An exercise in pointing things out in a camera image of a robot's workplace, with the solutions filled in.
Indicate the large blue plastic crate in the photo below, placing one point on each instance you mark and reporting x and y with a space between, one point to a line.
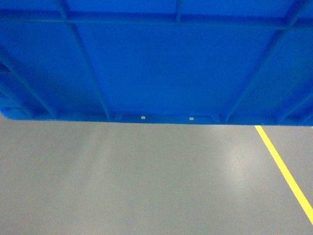
235 62

